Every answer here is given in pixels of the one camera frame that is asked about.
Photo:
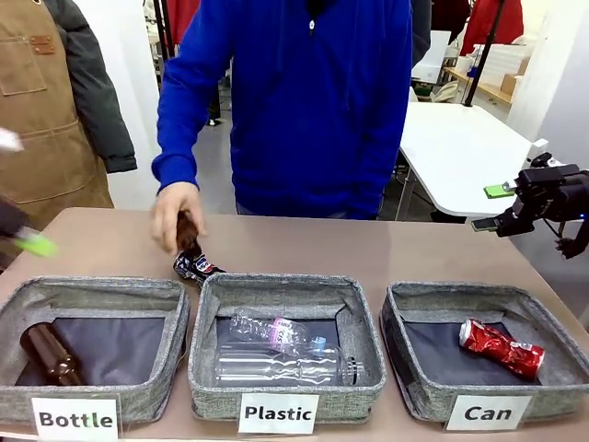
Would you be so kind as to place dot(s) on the white cardboard box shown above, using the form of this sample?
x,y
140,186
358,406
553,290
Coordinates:
x,y
430,60

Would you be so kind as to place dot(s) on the grey fabric Can basket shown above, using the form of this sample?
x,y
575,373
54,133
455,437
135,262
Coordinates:
x,y
414,322

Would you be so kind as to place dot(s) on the person in brown apron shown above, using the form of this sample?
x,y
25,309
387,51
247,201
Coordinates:
x,y
41,115

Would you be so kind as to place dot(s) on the wooden shelf board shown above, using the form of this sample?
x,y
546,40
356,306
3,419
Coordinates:
x,y
488,92

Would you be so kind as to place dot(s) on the black tripod pole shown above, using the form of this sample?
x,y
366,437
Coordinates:
x,y
481,50

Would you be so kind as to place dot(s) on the crushed red soda can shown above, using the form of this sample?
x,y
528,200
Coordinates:
x,y
499,347

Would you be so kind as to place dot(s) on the white Bottle label sign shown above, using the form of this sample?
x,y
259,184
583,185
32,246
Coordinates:
x,y
76,419

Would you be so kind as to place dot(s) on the grey fabric Bottle basket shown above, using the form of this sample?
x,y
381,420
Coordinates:
x,y
152,396

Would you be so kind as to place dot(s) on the red hanging garment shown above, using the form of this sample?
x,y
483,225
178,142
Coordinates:
x,y
511,23

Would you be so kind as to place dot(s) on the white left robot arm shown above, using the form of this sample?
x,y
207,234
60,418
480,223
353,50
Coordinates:
x,y
9,140

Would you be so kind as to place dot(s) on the person's right hand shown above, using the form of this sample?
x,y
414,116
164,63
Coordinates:
x,y
172,207

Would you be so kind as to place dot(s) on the large clear plastic bottle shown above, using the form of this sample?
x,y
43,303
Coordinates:
x,y
276,368

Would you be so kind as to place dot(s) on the white Can label sign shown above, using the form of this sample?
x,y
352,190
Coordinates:
x,y
488,413

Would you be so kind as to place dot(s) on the dark blue soda can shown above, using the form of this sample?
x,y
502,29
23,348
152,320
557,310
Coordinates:
x,y
195,267

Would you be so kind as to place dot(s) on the white background table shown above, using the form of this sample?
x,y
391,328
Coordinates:
x,y
460,152

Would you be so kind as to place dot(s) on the person's right forearm blue sleeve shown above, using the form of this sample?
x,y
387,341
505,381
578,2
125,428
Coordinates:
x,y
177,147

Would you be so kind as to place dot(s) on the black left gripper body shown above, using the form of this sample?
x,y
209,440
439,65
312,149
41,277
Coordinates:
x,y
11,218

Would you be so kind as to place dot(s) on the clear bottle with pink label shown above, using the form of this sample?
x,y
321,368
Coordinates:
x,y
280,333

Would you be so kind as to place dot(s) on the brown cardboard box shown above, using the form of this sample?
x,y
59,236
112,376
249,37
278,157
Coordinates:
x,y
508,84

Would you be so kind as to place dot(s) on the brown glass bottle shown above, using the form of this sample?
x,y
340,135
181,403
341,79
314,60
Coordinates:
x,y
55,357
188,235

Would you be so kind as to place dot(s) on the grey fabric Plastic basket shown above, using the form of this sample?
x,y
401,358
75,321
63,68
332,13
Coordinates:
x,y
285,400

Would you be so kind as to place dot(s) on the person in blue hoodie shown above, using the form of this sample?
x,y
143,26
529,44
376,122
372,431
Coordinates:
x,y
313,115

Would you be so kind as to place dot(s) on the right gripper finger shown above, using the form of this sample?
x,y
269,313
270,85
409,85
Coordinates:
x,y
504,223
499,190

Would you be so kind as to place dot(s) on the white Plastic label sign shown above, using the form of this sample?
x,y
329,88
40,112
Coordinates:
x,y
278,413

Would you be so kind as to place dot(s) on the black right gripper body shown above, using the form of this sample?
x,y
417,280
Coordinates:
x,y
552,193

